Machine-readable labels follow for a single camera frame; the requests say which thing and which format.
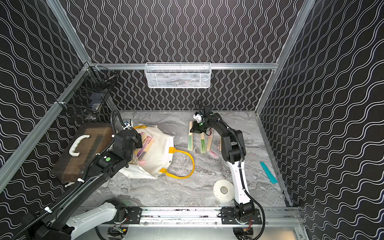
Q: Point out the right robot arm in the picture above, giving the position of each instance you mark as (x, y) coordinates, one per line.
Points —
(233, 152)

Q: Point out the white tote bag yellow handles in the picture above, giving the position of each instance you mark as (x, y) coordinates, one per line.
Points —
(158, 159)

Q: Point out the brown lidded storage box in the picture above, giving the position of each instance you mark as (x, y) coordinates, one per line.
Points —
(89, 140)

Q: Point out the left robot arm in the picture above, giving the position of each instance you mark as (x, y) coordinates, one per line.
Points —
(51, 222)

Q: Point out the teal folding fan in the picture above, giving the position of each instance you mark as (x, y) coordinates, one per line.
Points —
(268, 173)

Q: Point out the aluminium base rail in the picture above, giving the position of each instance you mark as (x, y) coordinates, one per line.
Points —
(191, 217)

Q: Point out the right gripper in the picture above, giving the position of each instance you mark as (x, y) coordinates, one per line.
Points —
(195, 129)

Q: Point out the white tape roll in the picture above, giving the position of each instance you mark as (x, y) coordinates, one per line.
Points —
(224, 190)

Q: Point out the black wire wall basket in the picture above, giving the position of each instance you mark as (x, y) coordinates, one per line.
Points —
(88, 101)

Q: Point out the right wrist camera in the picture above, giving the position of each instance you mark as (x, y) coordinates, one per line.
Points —
(198, 117)

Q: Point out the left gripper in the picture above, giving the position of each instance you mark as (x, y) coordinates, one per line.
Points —
(134, 154)

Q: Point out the white wire wall basket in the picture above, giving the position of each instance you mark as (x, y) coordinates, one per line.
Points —
(178, 75)

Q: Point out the green paper folding fan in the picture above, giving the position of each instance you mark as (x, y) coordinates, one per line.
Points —
(203, 146)

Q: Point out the purple paper folding fan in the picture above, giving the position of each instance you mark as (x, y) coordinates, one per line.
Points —
(147, 142)

